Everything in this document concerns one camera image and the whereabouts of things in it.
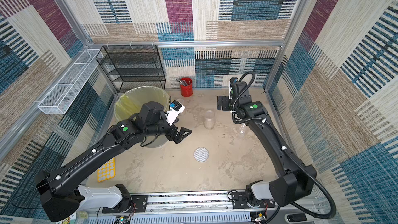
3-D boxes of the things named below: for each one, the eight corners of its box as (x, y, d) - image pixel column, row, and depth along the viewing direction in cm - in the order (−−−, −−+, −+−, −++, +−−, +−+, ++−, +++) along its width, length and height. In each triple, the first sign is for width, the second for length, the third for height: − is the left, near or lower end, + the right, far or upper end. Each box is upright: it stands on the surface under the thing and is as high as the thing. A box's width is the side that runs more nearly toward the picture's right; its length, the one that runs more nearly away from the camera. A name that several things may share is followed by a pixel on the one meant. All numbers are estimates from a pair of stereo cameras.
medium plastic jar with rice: (204, 129, 101) (204, 117, 91) (204, 122, 105) (204, 110, 94) (213, 129, 101) (214, 117, 91) (213, 122, 105) (214, 110, 94)
